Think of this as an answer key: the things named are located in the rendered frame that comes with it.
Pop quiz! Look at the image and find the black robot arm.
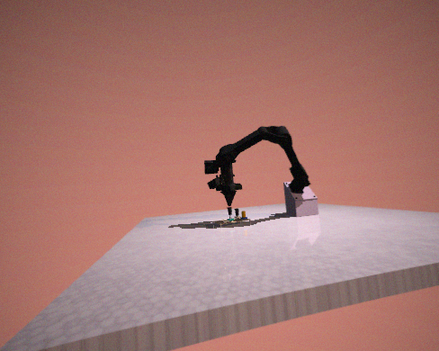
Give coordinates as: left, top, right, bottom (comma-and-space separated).
204, 126, 310, 194

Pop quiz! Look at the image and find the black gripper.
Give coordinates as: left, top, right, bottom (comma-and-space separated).
216, 172, 242, 206

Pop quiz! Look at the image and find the tan circuit board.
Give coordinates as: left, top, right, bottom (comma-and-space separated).
212, 207, 251, 227

